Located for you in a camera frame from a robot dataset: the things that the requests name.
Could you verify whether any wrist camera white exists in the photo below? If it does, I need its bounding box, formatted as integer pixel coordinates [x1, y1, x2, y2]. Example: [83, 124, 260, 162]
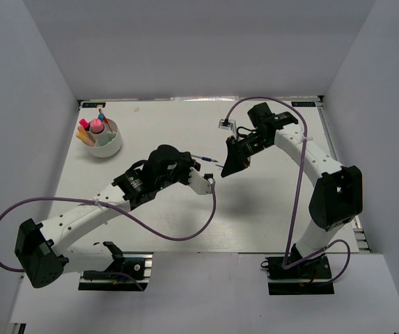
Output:
[219, 118, 238, 138]
[187, 167, 214, 196]

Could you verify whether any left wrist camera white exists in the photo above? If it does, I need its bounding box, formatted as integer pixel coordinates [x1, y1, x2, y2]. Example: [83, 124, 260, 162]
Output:
[187, 167, 214, 196]

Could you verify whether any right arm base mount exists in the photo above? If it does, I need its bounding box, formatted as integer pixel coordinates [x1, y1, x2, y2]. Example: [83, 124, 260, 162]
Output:
[260, 255, 334, 296]

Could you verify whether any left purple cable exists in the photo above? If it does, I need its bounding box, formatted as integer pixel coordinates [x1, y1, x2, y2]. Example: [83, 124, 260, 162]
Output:
[0, 179, 217, 292]

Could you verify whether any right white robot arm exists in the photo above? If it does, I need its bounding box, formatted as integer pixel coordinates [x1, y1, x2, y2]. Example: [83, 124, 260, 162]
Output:
[219, 102, 363, 278]

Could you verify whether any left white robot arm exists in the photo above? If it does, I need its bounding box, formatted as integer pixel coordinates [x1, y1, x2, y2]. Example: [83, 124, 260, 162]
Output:
[14, 145, 212, 288]

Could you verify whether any purple cable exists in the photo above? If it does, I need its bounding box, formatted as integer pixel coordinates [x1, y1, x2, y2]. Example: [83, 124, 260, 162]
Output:
[225, 97, 352, 287]
[0, 179, 217, 292]

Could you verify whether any blue label sticker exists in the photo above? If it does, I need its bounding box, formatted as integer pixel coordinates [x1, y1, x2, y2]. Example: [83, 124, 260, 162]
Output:
[81, 102, 106, 109]
[291, 101, 316, 108]

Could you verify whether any red pen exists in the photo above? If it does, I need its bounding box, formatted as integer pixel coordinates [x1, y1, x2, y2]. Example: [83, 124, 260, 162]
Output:
[97, 107, 114, 133]

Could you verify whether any pink black highlighter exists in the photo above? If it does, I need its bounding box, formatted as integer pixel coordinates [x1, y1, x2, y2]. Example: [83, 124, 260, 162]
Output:
[79, 118, 90, 132]

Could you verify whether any grey orange highlighter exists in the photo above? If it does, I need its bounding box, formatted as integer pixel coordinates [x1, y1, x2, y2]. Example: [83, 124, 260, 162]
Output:
[77, 125, 88, 136]

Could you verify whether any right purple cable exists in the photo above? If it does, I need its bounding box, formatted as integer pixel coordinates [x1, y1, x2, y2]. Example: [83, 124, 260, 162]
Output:
[225, 97, 352, 287]

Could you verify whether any blue label sticker left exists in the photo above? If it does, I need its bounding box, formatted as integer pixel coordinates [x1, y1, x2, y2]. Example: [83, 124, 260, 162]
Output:
[81, 102, 106, 109]

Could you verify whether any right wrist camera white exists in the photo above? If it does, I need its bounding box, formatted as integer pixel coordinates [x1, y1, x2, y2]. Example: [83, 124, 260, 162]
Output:
[219, 118, 238, 138]

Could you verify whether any white round organizer container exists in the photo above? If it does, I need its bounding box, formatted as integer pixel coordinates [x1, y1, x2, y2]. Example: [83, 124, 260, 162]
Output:
[85, 120, 123, 158]

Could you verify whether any blue pen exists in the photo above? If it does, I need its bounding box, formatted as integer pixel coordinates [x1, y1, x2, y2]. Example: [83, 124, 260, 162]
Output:
[191, 154, 219, 163]

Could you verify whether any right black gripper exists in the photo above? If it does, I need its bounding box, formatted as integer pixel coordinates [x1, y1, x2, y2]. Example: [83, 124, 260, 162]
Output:
[221, 132, 272, 177]

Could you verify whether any blue label sticker right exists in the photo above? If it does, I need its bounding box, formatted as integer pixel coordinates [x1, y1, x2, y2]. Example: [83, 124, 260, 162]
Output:
[291, 101, 316, 108]

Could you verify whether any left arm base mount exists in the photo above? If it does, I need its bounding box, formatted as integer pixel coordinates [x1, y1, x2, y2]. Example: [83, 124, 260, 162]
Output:
[78, 254, 152, 292]

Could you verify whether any orange pink highlighter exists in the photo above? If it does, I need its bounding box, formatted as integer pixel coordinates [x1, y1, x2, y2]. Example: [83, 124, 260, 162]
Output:
[76, 132, 95, 147]

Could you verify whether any pink glue bottle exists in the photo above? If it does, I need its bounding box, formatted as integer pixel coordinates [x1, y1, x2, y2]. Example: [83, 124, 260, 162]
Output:
[90, 118, 104, 134]

